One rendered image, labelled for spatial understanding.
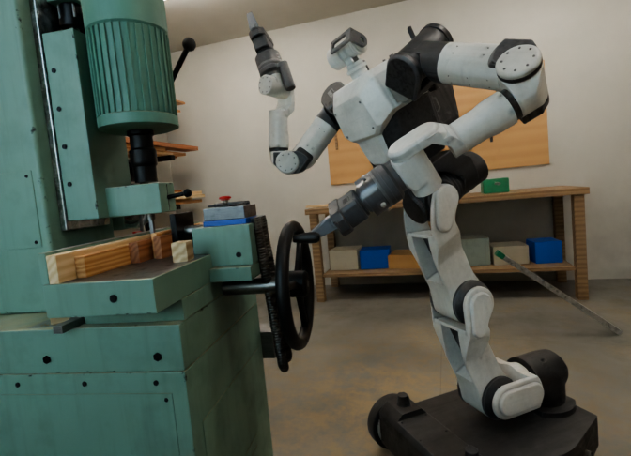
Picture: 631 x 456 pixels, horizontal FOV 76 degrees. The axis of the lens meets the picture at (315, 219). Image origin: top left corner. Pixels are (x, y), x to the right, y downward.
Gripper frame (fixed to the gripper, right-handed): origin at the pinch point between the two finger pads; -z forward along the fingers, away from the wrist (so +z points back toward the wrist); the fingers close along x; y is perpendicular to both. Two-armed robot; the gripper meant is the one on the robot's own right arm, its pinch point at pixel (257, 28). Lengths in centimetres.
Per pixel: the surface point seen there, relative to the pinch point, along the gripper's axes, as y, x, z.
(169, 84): 14, 48, 36
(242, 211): 6, 47, 70
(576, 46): -204, -252, -29
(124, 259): 30, 57, 73
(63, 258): 31, 70, 72
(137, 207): 30, 49, 61
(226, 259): 13, 47, 79
